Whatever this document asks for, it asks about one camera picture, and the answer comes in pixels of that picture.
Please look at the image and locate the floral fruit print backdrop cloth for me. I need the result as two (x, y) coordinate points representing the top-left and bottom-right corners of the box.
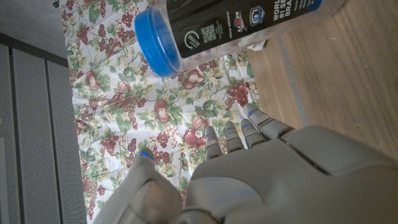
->
(58, 0), (262, 220)

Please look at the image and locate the tennis ball can blue lid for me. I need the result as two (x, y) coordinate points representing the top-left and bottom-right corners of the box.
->
(134, 0), (348, 78)

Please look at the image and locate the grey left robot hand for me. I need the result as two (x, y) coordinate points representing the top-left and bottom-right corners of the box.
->
(93, 103), (398, 224)

